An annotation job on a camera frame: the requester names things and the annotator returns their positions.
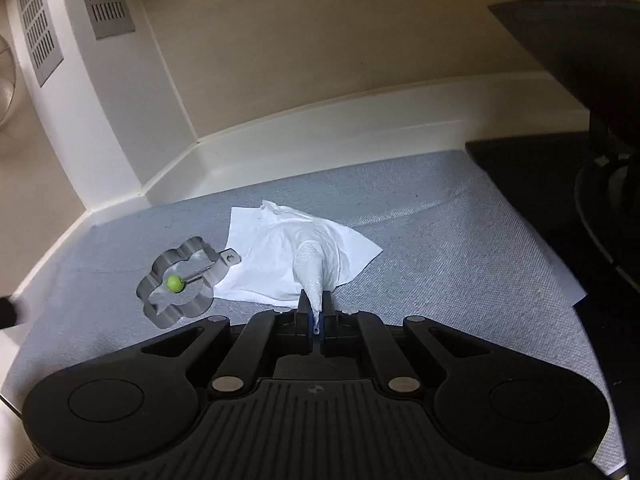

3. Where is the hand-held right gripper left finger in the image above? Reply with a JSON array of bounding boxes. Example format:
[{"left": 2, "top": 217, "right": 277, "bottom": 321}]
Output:
[{"left": 132, "top": 290, "right": 315, "bottom": 393}]

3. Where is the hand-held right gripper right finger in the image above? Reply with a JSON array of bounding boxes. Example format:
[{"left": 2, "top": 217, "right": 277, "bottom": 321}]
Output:
[{"left": 321, "top": 290, "right": 498, "bottom": 393}]

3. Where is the white paper tissue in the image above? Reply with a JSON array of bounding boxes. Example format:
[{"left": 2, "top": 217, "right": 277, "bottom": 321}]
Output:
[{"left": 212, "top": 200, "right": 385, "bottom": 311}]

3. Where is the grey counter mat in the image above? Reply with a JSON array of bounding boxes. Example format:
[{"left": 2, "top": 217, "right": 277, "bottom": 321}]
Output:
[{"left": 10, "top": 149, "right": 588, "bottom": 411}]

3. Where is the metal flower egg mould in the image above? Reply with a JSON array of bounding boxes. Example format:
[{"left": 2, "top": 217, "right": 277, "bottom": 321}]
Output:
[{"left": 136, "top": 235, "right": 242, "bottom": 330}]

